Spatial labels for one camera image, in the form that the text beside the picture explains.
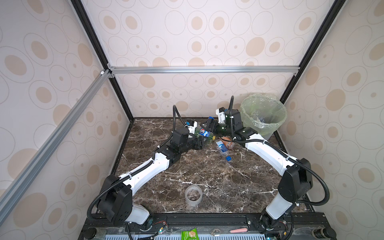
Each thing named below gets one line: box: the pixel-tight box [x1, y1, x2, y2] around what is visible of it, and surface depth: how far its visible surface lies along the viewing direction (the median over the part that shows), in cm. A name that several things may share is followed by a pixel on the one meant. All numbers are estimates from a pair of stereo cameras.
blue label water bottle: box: [216, 140, 232, 162], surface depth 99 cm
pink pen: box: [229, 228, 248, 233], surface depth 73 cm
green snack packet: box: [181, 227, 199, 240], surface depth 70 cm
